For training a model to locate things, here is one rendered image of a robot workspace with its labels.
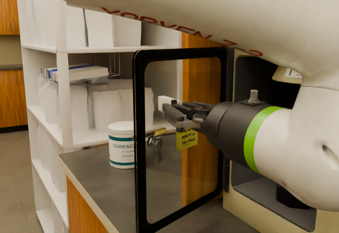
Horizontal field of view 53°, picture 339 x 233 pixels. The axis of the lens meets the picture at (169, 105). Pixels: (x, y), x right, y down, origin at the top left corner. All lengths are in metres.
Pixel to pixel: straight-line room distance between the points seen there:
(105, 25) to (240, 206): 1.14
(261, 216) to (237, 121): 0.47
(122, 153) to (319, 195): 0.94
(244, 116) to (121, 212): 0.61
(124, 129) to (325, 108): 0.92
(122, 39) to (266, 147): 1.54
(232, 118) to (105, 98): 1.36
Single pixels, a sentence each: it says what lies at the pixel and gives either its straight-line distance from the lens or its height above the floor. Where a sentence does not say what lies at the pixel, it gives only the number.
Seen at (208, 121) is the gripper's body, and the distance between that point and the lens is 0.50.
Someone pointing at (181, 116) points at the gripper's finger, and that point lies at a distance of 0.53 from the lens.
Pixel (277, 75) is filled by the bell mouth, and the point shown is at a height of 1.33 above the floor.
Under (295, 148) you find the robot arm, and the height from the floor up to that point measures 1.30.
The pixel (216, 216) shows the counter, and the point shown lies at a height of 0.94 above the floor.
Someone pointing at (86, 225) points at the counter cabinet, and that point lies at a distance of 1.32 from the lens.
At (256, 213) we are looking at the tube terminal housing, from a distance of 0.90.
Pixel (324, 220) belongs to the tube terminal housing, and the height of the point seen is 1.06.
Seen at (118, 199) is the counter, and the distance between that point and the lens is 1.05.
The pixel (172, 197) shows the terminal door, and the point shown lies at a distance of 0.80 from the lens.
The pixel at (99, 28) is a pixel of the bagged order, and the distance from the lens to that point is 1.75.
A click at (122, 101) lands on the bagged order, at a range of 1.84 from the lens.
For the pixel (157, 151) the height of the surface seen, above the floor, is 1.18.
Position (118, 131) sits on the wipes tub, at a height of 1.08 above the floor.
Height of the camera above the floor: 1.41
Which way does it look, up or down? 12 degrees down
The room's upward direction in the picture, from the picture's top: straight up
